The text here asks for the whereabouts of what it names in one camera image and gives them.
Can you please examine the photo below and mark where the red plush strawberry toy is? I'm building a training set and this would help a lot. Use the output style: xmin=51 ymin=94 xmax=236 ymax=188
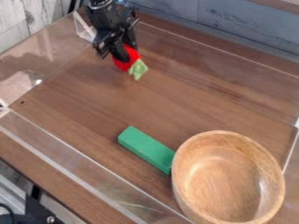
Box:
xmin=113 ymin=45 xmax=149 ymax=81

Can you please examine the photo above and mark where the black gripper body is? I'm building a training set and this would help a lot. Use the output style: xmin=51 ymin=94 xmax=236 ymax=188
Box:
xmin=86 ymin=0 xmax=139 ymax=59

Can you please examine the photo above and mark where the clear acrylic corner bracket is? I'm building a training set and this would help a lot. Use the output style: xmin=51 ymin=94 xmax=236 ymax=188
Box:
xmin=74 ymin=10 xmax=98 ymax=43

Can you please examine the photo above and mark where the green rectangular block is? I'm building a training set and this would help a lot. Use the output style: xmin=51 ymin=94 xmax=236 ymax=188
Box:
xmin=118 ymin=126 xmax=175 ymax=175

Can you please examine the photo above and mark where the clear acrylic back wall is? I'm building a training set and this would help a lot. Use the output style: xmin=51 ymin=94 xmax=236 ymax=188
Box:
xmin=137 ymin=23 xmax=299 ymax=126

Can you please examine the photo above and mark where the clear acrylic front wall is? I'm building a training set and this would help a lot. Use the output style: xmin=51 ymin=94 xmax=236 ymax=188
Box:
xmin=0 ymin=108 xmax=193 ymax=224

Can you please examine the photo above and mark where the wooden bowl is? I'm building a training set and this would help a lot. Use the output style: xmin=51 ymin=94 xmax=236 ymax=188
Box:
xmin=173 ymin=130 xmax=286 ymax=224

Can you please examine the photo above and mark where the clear acrylic wall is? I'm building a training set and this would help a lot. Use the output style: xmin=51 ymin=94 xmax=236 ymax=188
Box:
xmin=0 ymin=108 xmax=193 ymax=224
xmin=137 ymin=23 xmax=299 ymax=126

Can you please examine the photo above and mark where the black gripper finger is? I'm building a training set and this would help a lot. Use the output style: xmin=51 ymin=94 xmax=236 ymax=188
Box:
xmin=109 ymin=40 xmax=130 ymax=62
xmin=125 ymin=28 xmax=138 ymax=49

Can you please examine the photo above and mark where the black clamp with cable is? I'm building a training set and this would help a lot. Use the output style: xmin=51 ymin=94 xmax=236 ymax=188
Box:
xmin=0 ymin=185 xmax=66 ymax=224

